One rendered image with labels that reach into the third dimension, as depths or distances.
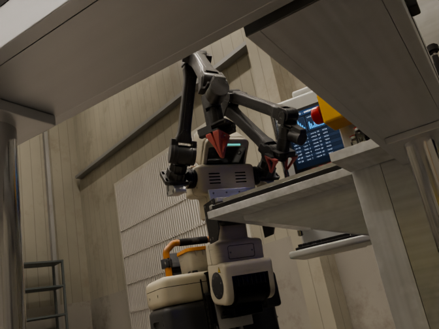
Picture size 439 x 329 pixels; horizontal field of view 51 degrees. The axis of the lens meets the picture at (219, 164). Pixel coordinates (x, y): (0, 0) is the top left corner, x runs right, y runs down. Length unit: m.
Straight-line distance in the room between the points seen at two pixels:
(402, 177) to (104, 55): 0.76
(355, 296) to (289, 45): 4.51
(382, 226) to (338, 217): 0.16
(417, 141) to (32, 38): 0.62
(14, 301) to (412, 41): 0.45
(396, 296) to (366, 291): 3.77
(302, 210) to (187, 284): 0.97
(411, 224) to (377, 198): 0.09
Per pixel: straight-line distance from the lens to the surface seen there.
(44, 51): 0.41
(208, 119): 1.37
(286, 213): 1.23
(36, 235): 9.32
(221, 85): 1.35
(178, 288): 2.05
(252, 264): 1.88
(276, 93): 5.26
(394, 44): 0.52
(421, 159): 0.82
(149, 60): 0.43
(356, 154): 0.93
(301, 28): 0.43
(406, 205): 1.04
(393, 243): 1.04
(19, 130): 0.51
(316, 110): 1.05
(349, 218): 1.17
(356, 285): 4.87
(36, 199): 9.51
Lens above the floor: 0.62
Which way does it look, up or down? 18 degrees up
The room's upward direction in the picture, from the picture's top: 11 degrees counter-clockwise
